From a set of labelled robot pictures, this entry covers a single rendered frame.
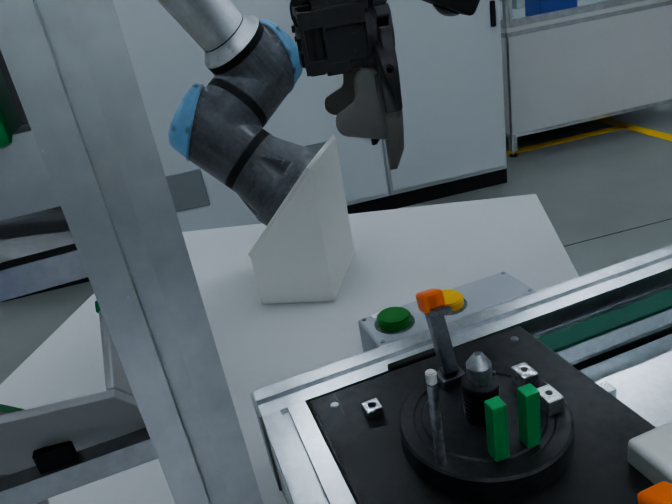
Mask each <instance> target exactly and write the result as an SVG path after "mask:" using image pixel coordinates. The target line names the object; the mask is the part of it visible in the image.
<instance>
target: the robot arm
mask: <svg viewBox="0 0 672 504"><path fill-rule="evenodd" d="M157 1H158V2H159V3H160V4H161V5H162V6H163V7H164V8H165V9H166V11H167V12H168V13H169V14H170V15H171V16H172V17H173V18H174V19H175V20H176V21H177V22H178V23H179V24H180V26H181V27H182V28H183V29H184V30H185V31H186V32H187V33H188V34H189V35H190V36H191V37H192V38H193V39H194V41H195V42H196V43H197V44H198V45H199V46H200V47H201V48H202V49H203V50H204V52H205V57H204V63H205V65H206V67H207V68H208V69H209V70H210V71H211V72H212V73H213V74H214V77H213V78H212V80H211V81H210V82H209V84H208V85H207V86H206V87H205V86H204V85H203V84H199V83H195V84H193V85H192V87H190V88H189V89H188V90H187V92H186V93H185V95H184V96H183V98H182V100H181V101H180V103H179V105H178V107H177V109H176V111H175V113H174V116H173V118H172V121H171V124H170V128H169V133H168V139H169V143H170V145H171V146H172V148H174V149H175V150H176V151H177V152H179V153H180V154H181V155H183V156H184V157H185V158H186V160H187V161H191V162H192V163H194V164H195V165H197V166H198V167H200V168H201V169H203V170H204V171H205V172H207V173H208V174H210V175H211V176H213V177H214V178H216V179H217V180H218V181H220V182H221V183H223V184H224V185H226V186H227V187H229V188H230V189H232V190H233V191H234V192H236V193H237V194H238V195H239V197H240V198H241V199H242V200H243V202H244V203H245V204H246V206H247V207H248V208H249V209H250V210H251V212H252V213H253V214H254V215H255V216H256V218H257V220H259V221H260V222H261V223H263V224H264V225H266V226H267V225H268V223H269V222H270V220H271V219H272V217H273V216H274V214H275V213H276V211H277V210H278V208H279V207H280V205H281V204H282V202H283V201H284V199H285V198H286V196H287V195H288V193H289V192H290V190H291V189H292V187H293V186H294V184H295V183H296V182H297V180H298V179H299V177H300V176H301V174H302V173H303V171H304V170H305V168H306V167H307V165H308V164H309V163H310V162H311V160H312V159H313V158H314V157H315V156H316V153H315V152H313V151H312V150H310V149H309V148H307V147H304V146H301V145H298V144H295V143H292V142H288V141H285V140H282V139H279V138H276V137H274V136H273V135H271V134H270V133H268V132H267V131H266V130H264V129H263V127H264V126H265V124H266V123H267V122H268V120H269V119H270V118H271V116H272V115H273V114H274V112H275V111H276V110H277V108H278V107H279V106H280V104H281V103H282V101H283V100H284V99H285V97H286V96H287V95H288V94H289V93H290V92H291V91H292V90H293V88H294V86H295V83H296V82H297V80H298V79H299V77H300V76H301V73H302V68H305V69H306V72H307V76H311V77H314V76H320V75H325V74H326V73H327V75H328V76H334V75H339V74H343V85H342V86H341V87H340V88H339V89H338V90H336V91H335V92H333V93H332V94H330V95H329V96H327V97H326V99H325V109H326V111H327V112H328V113H330V114H333V115H337V117H336V127H337V129H338V131H339V132H340V133H341V134H342V135H344V136H347V137H358V138H371V143H372V145H377V143H378V142H379V140H380V139H383V140H386V148H387V154H388V159H389V164H390V170H394V169H397V168H398V166H399V163H400V159H401V156H402V153H403V150H404V125H403V113H402V108H403V106H402V96H401V86H400V76H399V68H398V62H397V56H396V51H395V35H394V27H393V21H392V15H391V10H390V7H389V4H388V3H386V2H387V0H290V1H291V2H290V14H291V19H292V21H293V24H294V25H293V26H291V30H292V33H295V36H294V38H295V42H297V46H298V48H297V46H296V44H295V43H294V41H293V40H292V38H291V37H290V36H289V35H288V34H287V33H286V32H285V31H284V30H280V28H279V26H278V25H277V24H275V23H273V22H271V21H269V20H258V19H257V18H256V17H255V16H249V15H242V14H241V13H240V12H239V10H238V9H237V8H236V7H235V6H234V4H233V3H232V2H231V1H230V0H157ZM422 1H425V2H427V3H430V4H433V7H434V8H435V9H436V10H437V11H438V12H439V13H440V14H442V15H444V16H449V17H451V16H457V15H459V14H463V15H468V16H471V15H473V14H474V13H475V12H476V9H477V7H478V4H479V2H480V0H422ZM361 68H362V69H361Z"/></svg>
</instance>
